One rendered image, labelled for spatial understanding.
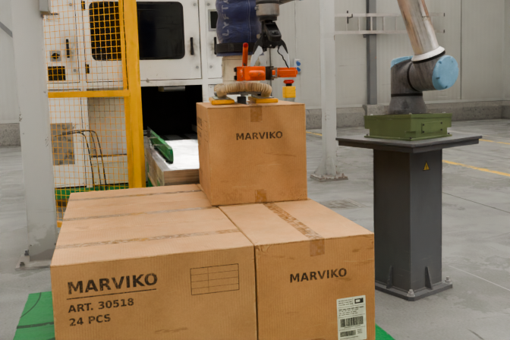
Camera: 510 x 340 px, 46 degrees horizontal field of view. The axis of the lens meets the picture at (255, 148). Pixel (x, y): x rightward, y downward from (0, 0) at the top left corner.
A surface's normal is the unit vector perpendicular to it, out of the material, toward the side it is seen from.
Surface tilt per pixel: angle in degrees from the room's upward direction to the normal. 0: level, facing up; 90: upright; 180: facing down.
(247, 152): 90
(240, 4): 69
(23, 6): 90
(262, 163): 90
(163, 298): 90
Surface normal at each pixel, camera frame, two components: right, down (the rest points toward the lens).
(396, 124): -0.82, 0.09
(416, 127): 0.58, 0.07
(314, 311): 0.25, 0.10
